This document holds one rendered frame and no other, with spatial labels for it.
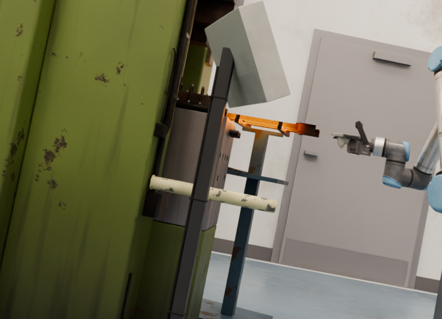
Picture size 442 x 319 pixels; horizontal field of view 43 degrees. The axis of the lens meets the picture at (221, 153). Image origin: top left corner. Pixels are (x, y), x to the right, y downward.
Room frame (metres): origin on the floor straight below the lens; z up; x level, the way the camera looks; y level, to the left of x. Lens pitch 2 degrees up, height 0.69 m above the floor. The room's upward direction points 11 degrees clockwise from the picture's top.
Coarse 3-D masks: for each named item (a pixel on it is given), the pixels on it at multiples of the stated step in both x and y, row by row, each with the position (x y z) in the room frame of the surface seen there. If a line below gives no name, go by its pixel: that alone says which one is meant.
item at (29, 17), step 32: (0, 0) 1.88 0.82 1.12; (32, 0) 1.87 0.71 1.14; (0, 32) 1.88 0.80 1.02; (32, 32) 1.87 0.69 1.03; (0, 64) 1.88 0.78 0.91; (32, 64) 1.91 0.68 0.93; (0, 96) 1.88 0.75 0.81; (32, 96) 1.95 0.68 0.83; (0, 128) 1.87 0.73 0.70; (0, 160) 1.87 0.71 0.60; (0, 192) 1.87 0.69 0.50; (0, 224) 1.91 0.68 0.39; (0, 256) 1.96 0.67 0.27
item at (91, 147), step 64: (64, 0) 1.96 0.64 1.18; (128, 0) 1.93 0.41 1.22; (64, 64) 1.96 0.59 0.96; (128, 64) 1.93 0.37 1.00; (64, 128) 1.95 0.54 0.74; (128, 128) 1.92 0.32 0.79; (64, 192) 1.95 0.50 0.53; (128, 192) 1.92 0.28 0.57; (64, 256) 1.94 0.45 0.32; (128, 256) 1.92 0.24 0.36
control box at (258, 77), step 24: (216, 24) 1.77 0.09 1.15; (240, 24) 1.60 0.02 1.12; (264, 24) 1.59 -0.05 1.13; (216, 48) 1.84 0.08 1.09; (240, 48) 1.66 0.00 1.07; (264, 48) 1.60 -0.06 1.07; (240, 72) 1.72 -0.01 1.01; (264, 72) 1.60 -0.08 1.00; (240, 96) 1.79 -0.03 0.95; (264, 96) 1.61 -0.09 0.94
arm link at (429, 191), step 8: (440, 48) 2.38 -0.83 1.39; (432, 56) 2.42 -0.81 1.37; (440, 56) 2.36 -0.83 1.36; (432, 64) 2.40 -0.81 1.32; (440, 64) 2.36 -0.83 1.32; (440, 72) 2.36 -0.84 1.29; (440, 80) 2.35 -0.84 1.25; (440, 88) 2.34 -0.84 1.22; (440, 96) 2.33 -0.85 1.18; (440, 104) 2.33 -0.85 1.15; (440, 112) 2.32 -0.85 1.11; (440, 120) 2.31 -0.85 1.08; (440, 128) 2.30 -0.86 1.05; (440, 136) 2.29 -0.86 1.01; (440, 144) 2.28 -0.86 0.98; (440, 152) 2.28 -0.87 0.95; (440, 160) 2.27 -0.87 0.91; (440, 168) 2.26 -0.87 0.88; (440, 176) 2.19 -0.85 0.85; (432, 184) 2.23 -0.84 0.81; (440, 184) 2.18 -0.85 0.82; (432, 192) 2.22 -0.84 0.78; (440, 192) 2.18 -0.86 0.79; (432, 200) 2.22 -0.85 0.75; (440, 200) 2.18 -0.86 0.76; (432, 208) 2.22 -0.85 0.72; (440, 208) 2.17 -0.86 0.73
